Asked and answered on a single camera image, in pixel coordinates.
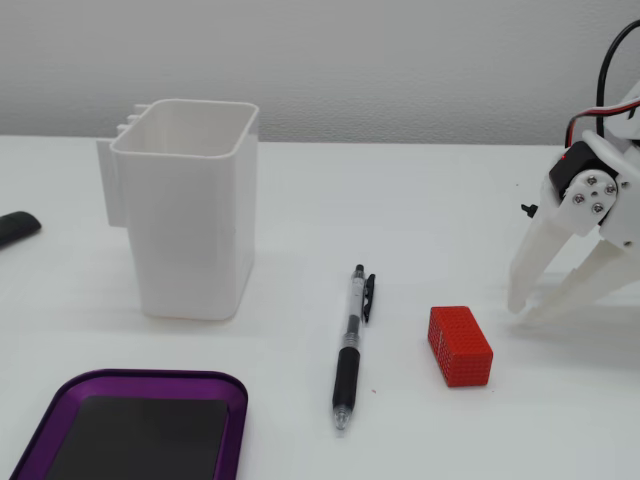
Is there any black cable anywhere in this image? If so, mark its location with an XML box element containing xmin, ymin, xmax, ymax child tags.
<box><xmin>596</xmin><ymin>18</ymin><xmax>640</xmax><ymax>135</ymax></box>

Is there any white plastic rectangular container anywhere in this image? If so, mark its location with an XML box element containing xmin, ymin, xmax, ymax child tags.
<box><xmin>95</xmin><ymin>98</ymin><xmax>261</xmax><ymax>322</ymax></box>

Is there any red textured cube block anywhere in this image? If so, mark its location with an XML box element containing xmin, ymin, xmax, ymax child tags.
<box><xmin>427</xmin><ymin>305</ymin><xmax>495</xmax><ymax>389</ymax></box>

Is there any black clear ballpoint pen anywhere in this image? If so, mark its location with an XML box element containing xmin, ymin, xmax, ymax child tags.
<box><xmin>331</xmin><ymin>264</ymin><xmax>377</xmax><ymax>433</ymax></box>

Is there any red white servo wire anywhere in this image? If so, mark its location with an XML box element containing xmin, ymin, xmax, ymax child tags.
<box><xmin>564</xmin><ymin>98</ymin><xmax>640</xmax><ymax>149</ymax></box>

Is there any purple metal tin box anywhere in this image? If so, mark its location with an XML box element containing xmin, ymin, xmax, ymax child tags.
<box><xmin>8</xmin><ymin>368</ymin><xmax>250</xmax><ymax>480</ymax></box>

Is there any black oblong object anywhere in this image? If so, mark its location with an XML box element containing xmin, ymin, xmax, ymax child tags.
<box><xmin>0</xmin><ymin>211</ymin><xmax>43</xmax><ymax>249</ymax></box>

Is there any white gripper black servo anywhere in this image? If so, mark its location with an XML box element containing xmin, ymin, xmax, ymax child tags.
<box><xmin>507</xmin><ymin>130</ymin><xmax>640</xmax><ymax>329</ymax></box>

